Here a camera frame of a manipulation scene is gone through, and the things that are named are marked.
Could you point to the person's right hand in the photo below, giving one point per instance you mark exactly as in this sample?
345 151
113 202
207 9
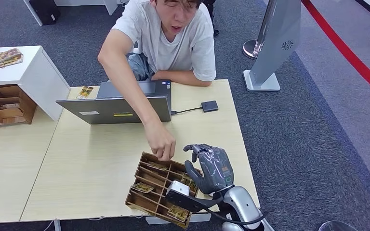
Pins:
161 140

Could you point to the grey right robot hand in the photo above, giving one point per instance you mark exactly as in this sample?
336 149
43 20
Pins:
215 169

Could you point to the wooden card organizer tray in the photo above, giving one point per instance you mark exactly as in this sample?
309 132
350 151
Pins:
150 178

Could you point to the yellow patterned ID card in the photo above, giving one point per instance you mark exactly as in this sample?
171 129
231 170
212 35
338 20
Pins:
85 92

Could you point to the person's right forearm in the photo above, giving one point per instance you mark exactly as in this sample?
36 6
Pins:
127 89

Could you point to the person's left forearm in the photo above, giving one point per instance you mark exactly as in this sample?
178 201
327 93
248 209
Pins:
185 78

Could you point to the person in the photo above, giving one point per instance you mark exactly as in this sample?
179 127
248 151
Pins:
178 44

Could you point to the white desk crossbar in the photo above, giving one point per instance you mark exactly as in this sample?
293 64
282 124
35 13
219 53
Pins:
201 218

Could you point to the small black box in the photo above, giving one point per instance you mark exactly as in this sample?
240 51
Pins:
210 106

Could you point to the grey laptop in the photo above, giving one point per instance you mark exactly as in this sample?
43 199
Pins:
102 111

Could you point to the black stand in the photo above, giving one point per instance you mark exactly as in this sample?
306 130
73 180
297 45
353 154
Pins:
215 31

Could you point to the clear plastic dome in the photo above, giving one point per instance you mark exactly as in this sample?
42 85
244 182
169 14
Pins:
338 226

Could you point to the white cabinet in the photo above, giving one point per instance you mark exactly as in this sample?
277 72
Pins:
38 79

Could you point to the grey standing sign panel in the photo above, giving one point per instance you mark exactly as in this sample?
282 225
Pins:
277 41

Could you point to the brown wooden shelf organizer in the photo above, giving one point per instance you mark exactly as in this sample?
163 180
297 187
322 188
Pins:
9 113

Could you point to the white desk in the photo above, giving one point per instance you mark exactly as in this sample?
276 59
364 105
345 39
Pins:
76 2

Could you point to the red barrier belt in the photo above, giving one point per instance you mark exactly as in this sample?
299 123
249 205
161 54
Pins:
347 52

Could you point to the stack of patterned cards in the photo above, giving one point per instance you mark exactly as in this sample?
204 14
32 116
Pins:
3 57

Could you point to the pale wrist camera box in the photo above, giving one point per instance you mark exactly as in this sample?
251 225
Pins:
178 188

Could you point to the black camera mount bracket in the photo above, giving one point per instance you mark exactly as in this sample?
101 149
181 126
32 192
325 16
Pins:
188 202

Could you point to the chrome stanchion post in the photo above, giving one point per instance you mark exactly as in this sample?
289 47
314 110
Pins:
248 49

